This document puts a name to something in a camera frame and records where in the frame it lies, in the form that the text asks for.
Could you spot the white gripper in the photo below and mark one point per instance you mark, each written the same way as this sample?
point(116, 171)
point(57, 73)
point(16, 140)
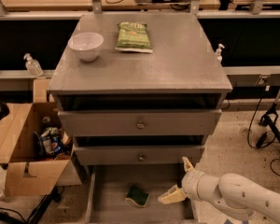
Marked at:
point(193, 185)

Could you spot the green yellow sponge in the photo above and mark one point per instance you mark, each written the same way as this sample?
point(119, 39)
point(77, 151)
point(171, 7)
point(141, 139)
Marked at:
point(137, 196)

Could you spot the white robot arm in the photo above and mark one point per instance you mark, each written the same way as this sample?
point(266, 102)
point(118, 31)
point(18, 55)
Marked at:
point(232, 194)

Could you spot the grey middle drawer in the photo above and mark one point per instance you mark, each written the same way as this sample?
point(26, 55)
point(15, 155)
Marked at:
point(137, 154)

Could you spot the grey drawer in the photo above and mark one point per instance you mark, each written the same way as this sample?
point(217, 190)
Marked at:
point(109, 187)
point(151, 123)
point(137, 154)

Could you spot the grey bottom drawer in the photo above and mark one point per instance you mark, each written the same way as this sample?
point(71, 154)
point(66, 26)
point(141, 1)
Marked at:
point(109, 187)

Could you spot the grey top drawer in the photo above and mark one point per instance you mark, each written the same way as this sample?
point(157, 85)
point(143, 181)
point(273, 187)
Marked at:
point(151, 123)

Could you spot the grey drawer cabinet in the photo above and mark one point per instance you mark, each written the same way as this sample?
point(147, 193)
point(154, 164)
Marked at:
point(182, 73)

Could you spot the black stand base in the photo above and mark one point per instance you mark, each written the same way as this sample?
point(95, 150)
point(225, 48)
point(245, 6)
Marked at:
point(271, 116)

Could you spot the white pump bottle right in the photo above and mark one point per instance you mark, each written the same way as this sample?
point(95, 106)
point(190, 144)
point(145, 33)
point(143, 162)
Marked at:
point(218, 52)

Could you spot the snack packages in box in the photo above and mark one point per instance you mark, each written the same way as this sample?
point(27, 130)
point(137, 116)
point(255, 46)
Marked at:
point(49, 142)

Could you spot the green chip bag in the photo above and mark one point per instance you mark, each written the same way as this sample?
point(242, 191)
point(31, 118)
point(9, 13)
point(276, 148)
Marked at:
point(133, 37)

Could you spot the cardboard box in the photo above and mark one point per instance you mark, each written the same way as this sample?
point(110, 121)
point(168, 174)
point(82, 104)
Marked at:
point(27, 174)

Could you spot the white bowl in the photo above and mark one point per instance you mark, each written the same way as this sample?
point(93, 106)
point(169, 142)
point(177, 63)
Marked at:
point(87, 46)

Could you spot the clear sanitizer bottle left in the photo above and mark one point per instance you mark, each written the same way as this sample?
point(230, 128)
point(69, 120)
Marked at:
point(32, 65)

